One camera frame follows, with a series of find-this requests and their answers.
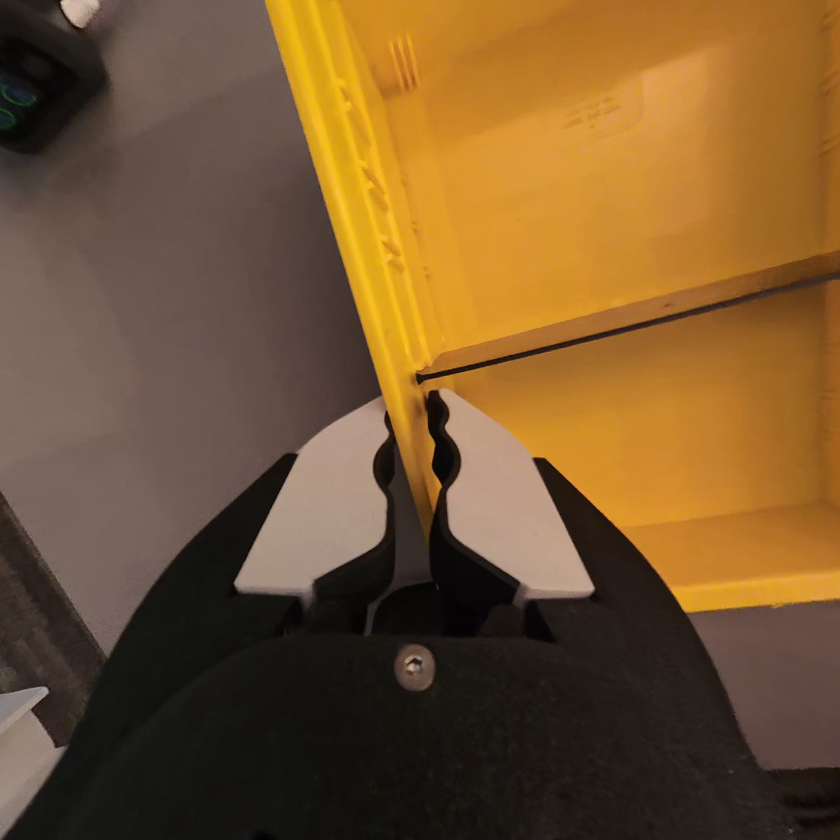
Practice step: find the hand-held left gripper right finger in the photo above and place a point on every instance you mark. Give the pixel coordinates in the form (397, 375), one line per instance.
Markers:
(512, 525)

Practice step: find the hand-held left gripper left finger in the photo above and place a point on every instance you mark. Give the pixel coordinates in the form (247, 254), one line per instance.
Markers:
(321, 518)

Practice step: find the yellow divided plastic bin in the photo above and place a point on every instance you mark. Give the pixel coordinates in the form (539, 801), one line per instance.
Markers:
(590, 197)

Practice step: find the black bin divider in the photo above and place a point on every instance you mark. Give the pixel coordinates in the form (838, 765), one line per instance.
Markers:
(590, 328)

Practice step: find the black clothing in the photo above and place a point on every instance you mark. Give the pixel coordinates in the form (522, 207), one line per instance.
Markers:
(807, 800)

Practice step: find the black power bank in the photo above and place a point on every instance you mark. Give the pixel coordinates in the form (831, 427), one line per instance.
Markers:
(46, 85)

